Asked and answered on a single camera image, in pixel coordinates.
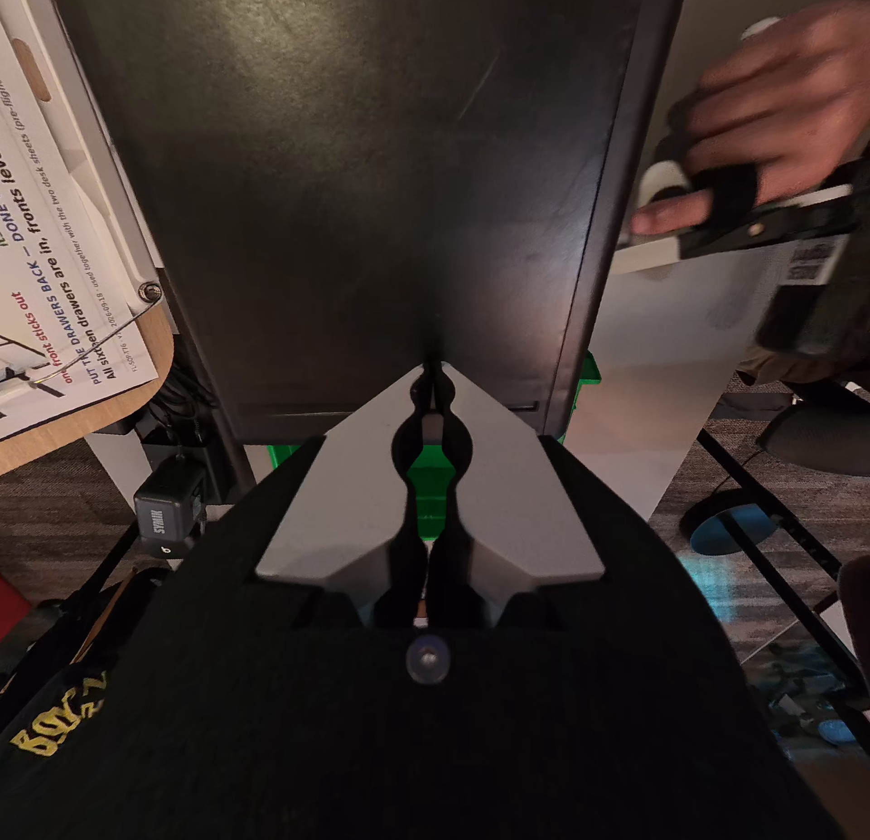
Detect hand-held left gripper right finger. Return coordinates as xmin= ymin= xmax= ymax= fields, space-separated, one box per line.
xmin=439 ymin=362 xmax=606 ymax=621

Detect black bag yellow print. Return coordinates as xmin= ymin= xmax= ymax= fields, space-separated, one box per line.
xmin=0 ymin=567 xmax=172 ymax=840

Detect printed instruction sheet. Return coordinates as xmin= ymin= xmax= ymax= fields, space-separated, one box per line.
xmin=0 ymin=20 xmax=148 ymax=441

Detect person's brown clothing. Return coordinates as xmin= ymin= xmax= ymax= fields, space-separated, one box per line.
xmin=737 ymin=347 xmax=870 ymax=387

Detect person's right hand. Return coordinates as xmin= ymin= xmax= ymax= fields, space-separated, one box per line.
xmin=632 ymin=0 xmax=870 ymax=237

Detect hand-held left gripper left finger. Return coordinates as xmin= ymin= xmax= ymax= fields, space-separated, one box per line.
xmin=255 ymin=363 xmax=430 ymax=625

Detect green plastic bin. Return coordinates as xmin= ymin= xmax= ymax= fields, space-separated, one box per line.
xmin=265 ymin=350 xmax=603 ymax=543

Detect thin metal wire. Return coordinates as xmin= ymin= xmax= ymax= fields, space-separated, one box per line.
xmin=33 ymin=295 xmax=162 ymax=387

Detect black cables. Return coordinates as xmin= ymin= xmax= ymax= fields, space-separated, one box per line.
xmin=136 ymin=363 xmax=220 ymax=448

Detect white sheet holder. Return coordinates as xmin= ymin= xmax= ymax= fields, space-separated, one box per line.
xmin=0 ymin=0 xmax=165 ymax=305

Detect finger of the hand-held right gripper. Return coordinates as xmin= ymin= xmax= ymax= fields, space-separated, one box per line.
xmin=612 ymin=231 xmax=684 ymax=274

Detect black round floor disc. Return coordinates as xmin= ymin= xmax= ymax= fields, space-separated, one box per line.
xmin=681 ymin=492 xmax=777 ymax=557

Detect black drawer cabinet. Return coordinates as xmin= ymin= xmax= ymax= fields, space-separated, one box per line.
xmin=41 ymin=0 xmax=696 ymax=444

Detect red plastic object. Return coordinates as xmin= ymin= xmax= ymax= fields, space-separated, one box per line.
xmin=0 ymin=573 xmax=32 ymax=625

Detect grey battery pack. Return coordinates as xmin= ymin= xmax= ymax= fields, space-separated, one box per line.
xmin=133 ymin=455 xmax=209 ymax=559

